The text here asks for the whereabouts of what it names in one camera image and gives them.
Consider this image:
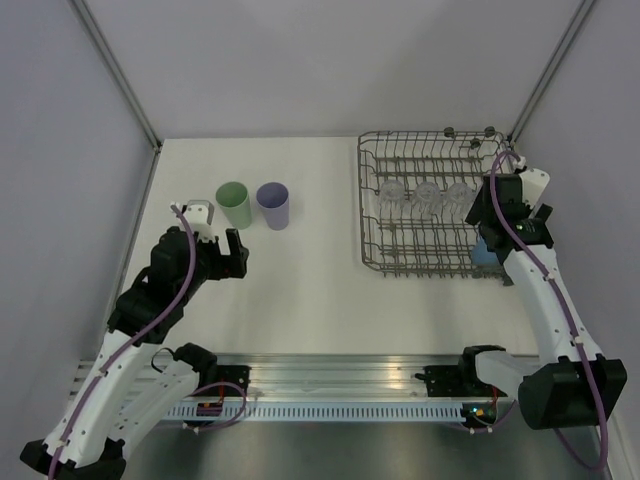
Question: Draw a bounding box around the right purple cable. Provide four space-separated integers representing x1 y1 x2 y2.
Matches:
488 150 611 472

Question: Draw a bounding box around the clear glass cup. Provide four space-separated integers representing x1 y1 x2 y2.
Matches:
444 183 474 217
412 181 442 215
378 179 405 219

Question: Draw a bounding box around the green plastic cup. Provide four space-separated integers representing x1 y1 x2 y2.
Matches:
215 181 252 230

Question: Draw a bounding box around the purple cable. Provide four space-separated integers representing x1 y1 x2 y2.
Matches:
47 202 199 480
488 150 611 472

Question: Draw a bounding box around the right aluminium frame post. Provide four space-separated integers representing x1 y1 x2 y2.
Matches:
507 1 599 148

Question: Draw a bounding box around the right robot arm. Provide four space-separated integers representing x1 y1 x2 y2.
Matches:
415 170 627 430

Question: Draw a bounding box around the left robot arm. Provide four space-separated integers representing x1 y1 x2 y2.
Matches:
20 226 249 479

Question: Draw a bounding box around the white slotted cable duct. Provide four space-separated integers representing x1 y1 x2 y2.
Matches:
164 401 464 423

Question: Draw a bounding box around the aluminium mounting rail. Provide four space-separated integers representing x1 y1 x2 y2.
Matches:
74 352 576 401

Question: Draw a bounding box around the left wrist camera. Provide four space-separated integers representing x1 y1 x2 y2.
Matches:
171 200 215 242

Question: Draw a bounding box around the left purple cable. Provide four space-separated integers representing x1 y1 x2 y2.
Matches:
47 202 199 480

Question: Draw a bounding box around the left aluminium frame post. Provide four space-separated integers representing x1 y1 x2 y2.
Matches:
67 0 164 209

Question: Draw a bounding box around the aluminium frame post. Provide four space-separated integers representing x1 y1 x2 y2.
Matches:
67 0 164 209
507 1 599 148

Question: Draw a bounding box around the blue plastic cup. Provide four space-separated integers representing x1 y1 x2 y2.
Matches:
471 238 500 267

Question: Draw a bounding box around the grey wire dish rack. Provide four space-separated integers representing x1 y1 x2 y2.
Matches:
357 126 510 283

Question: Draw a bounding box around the purple plastic cup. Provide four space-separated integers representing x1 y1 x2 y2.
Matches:
256 182 289 231

